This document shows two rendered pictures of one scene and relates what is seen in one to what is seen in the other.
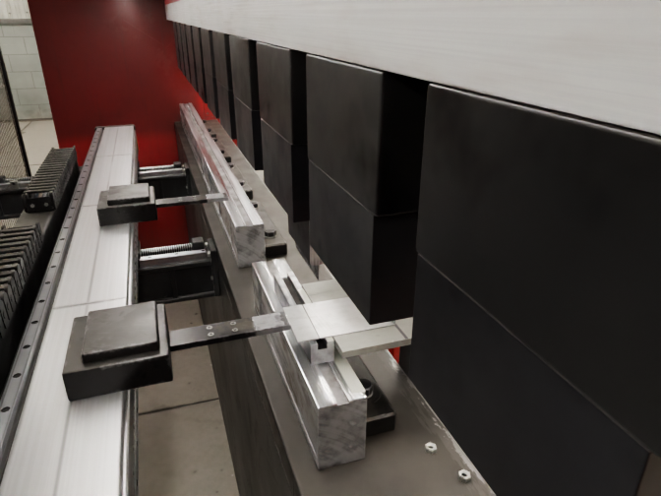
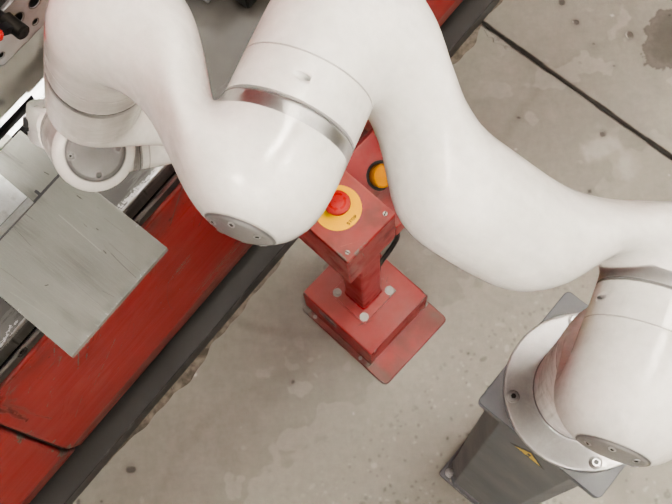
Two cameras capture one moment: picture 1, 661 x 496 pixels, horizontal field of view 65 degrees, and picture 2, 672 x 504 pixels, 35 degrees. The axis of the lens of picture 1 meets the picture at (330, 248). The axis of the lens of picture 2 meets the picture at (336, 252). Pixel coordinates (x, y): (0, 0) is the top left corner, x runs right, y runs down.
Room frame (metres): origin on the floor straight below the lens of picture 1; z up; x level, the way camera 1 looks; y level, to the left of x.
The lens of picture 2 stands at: (0.79, -0.69, 2.29)
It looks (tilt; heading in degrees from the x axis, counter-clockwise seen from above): 73 degrees down; 66
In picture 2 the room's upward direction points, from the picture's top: 9 degrees counter-clockwise
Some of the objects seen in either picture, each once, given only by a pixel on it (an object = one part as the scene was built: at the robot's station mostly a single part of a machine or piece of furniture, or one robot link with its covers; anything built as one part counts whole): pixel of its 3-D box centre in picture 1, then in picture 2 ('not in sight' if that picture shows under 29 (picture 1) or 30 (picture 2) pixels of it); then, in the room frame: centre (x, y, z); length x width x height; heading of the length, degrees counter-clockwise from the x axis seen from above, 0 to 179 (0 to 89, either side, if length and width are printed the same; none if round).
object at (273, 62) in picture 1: (312, 125); not in sight; (0.57, 0.02, 1.26); 0.15 x 0.09 x 0.17; 19
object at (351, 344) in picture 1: (407, 301); (45, 240); (0.64, -0.11, 1.00); 0.26 x 0.18 x 0.01; 109
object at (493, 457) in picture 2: not in sight; (529, 441); (1.10, -0.64, 0.50); 0.18 x 0.18 x 1.00; 17
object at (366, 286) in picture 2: not in sight; (360, 255); (1.05, -0.19, 0.39); 0.05 x 0.05 x 0.54; 14
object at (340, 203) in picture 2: not in sight; (337, 205); (1.01, -0.21, 0.79); 0.04 x 0.04 x 0.04
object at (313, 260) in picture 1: (305, 227); not in sight; (0.59, 0.03, 1.13); 0.10 x 0.02 x 0.10; 19
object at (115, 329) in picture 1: (185, 332); not in sight; (0.54, 0.18, 1.01); 0.26 x 0.12 x 0.05; 109
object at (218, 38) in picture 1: (246, 82); not in sight; (0.95, 0.15, 1.26); 0.15 x 0.09 x 0.17; 19
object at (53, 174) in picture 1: (53, 174); not in sight; (1.19, 0.66, 1.02); 0.44 x 0.06 x 0.04; 19
